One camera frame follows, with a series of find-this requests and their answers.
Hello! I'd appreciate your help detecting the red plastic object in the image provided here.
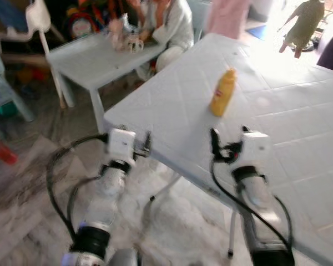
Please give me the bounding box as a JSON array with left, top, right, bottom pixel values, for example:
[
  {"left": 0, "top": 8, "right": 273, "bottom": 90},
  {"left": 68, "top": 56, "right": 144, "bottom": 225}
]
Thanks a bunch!
[{"left": 0, "top": 135, "right": 17, "bottom": 165}]

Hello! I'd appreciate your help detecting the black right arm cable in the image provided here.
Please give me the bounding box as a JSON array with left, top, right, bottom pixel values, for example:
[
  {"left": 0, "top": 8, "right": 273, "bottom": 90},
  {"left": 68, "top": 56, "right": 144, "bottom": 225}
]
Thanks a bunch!
[{"left": 210, "top": 160, "right": 294, "bottom": 253}]

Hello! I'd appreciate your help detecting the small white plastic table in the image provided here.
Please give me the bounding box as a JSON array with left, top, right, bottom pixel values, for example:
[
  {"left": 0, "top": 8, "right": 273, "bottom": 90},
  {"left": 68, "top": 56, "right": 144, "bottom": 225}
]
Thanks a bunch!
[{"left": 46, "top": 32, "right": 167, "bottom": 134}]

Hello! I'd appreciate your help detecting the blue cloth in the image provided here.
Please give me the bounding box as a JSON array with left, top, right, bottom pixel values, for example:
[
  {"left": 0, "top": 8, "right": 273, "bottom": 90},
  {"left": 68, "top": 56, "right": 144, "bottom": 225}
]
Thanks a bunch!
[{"left": 0, "top": 0, "right": 29, "bottom": 32}]

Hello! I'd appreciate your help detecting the white plastic chair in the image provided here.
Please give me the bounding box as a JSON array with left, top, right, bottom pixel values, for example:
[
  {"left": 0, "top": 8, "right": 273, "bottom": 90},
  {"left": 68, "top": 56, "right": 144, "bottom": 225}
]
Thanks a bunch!
[{"left": 0, "top": 0, "right": 67, "bottom": 109}]

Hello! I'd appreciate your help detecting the pale green plastic chair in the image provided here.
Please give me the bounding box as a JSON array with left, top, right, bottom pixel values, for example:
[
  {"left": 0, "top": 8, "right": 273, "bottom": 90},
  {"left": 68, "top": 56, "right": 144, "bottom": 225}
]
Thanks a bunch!
[{"left": 0, "top": 43, "right": 35, "bottom": 124}]

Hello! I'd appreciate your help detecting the colourful toy vehicle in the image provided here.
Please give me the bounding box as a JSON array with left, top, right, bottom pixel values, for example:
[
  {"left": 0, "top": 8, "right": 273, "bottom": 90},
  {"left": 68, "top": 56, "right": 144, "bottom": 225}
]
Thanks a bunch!
[{"left": 64, "top": 3, "right": 110, "bottom": 37}]

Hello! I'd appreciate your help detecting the seated person in white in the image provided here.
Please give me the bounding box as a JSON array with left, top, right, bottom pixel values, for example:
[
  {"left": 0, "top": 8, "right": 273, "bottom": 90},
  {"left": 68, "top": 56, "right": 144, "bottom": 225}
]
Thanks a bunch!
[{"left": 108, "top": 0, "right": 195, "bottom": 82}]

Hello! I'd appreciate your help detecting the small white tabletop item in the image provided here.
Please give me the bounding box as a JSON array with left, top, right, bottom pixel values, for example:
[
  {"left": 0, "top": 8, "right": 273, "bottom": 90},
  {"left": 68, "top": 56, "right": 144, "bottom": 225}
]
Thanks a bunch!
[{"left": 125, "top": 36, "right": 145, "bottom": 53}]

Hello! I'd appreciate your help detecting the pink garment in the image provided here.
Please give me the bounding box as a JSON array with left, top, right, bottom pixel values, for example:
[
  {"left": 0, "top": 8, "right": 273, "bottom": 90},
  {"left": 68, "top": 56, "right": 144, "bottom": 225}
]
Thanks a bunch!
[{"left": 205, "top": 0, "right": 250, "bottom": 39}]

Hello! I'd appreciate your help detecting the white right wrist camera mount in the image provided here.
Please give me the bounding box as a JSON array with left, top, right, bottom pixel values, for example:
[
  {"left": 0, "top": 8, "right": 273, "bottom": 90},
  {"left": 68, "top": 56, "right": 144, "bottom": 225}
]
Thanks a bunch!
[{"left": 240, "top": 132, "right": 272, "bottom": 170}]

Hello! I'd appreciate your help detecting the dark purple chair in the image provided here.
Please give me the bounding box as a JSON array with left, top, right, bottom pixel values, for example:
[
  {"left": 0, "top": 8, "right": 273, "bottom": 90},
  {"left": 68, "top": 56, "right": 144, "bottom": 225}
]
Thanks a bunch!
[{"left": 316, "top": 27, "right": 333, "bottom": 71}]

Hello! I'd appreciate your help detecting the blue floor mat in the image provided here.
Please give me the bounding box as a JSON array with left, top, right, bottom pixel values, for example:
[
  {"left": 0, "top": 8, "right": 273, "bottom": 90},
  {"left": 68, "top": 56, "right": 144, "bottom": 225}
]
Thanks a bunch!
[{"left": 246, "top": 25, "right": 267, "bottom": 40}]

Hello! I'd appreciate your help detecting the large white plastic table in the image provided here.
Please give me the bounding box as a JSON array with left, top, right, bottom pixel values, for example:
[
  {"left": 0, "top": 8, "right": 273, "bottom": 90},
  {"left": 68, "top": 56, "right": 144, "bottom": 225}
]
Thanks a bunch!
[{"left": 103, "top": 32, "right": 333, "bottom": 266}]

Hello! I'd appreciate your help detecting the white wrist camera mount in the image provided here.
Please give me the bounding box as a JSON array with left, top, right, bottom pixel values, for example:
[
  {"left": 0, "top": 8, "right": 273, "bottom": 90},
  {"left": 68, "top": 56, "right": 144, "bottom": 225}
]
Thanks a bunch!
[
  {"left": 107, "top": 128, "right": 137, "bottom": 167},
  {"left": 240, "top": 132, "right": 272, "bottom": 170}
]

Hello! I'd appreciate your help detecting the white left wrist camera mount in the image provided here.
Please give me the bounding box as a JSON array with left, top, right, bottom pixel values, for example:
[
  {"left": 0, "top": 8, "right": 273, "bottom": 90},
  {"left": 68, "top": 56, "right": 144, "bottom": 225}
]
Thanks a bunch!
[{"left": 107, "top": 128, "right": 137, "bottom": 167}]

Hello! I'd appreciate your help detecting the yellow mustard squeeze bottle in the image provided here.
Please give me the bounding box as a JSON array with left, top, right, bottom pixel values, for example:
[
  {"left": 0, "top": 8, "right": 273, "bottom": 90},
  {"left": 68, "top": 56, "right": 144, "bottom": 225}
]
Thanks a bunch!
[{"left": 209, "top": 67, "right": 238, "bottom": 117}]

